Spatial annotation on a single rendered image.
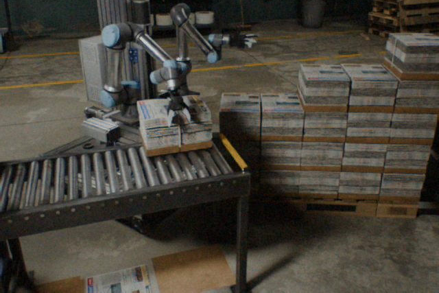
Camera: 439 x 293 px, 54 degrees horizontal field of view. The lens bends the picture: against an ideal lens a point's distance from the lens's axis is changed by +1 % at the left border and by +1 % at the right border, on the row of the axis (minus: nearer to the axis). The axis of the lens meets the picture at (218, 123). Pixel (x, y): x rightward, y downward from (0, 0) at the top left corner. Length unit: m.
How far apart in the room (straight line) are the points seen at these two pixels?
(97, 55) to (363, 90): 1.84
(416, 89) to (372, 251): 1.10
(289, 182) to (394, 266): 0.85
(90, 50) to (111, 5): 0.39
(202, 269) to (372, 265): 1.08
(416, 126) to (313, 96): 0.73
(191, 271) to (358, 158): 1.37
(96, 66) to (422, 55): 2.19
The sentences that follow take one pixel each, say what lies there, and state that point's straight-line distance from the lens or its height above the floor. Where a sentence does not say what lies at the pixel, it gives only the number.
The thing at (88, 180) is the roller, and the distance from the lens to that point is 2.26.
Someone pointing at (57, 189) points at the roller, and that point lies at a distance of 2.23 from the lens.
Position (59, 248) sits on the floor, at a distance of 3.18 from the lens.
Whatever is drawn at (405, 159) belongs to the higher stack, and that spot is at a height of 0.49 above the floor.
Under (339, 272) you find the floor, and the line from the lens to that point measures 2.91.
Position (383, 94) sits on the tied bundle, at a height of 0.96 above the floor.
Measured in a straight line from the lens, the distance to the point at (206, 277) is 2.78.
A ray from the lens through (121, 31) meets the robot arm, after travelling 2.57.
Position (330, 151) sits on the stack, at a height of 0.53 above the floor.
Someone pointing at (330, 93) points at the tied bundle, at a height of 0.96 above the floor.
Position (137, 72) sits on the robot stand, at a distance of 3.05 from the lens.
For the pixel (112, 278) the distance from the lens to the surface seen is 2.85.
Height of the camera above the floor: 1.93
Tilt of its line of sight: 24 degrees down
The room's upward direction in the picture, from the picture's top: straight up
